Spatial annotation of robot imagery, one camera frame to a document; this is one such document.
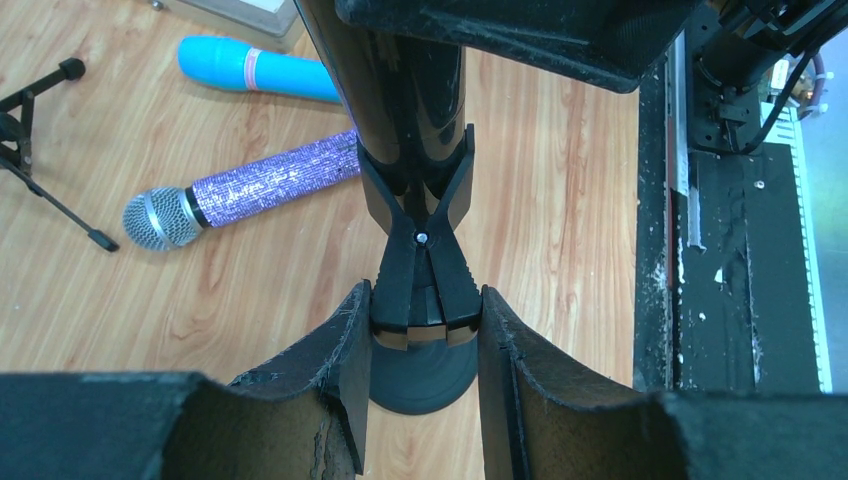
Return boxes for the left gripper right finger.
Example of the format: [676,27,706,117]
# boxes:
[478,287,847,479]

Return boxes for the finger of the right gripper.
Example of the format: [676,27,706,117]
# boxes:
[335,0,700,93]

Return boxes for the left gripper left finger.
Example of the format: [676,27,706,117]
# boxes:
[1,281,371,479]

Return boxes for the black round-base mic stand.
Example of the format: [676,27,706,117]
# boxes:
[360,125,482,415]

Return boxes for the black microphone orange end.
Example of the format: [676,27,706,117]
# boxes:
[297,1,466,198]

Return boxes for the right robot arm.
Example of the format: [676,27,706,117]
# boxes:
[333,1,847,93]

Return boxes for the purple glitter microphone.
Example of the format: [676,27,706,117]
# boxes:
[122,130,360,251]

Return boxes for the wooden chessboard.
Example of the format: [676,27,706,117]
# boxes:
[150,0,305,53]

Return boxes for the blue microphone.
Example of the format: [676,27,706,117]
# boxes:
[176,35,340,103]

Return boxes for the black tripod shock-mount stand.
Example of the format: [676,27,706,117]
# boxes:
[0,57,122,254]

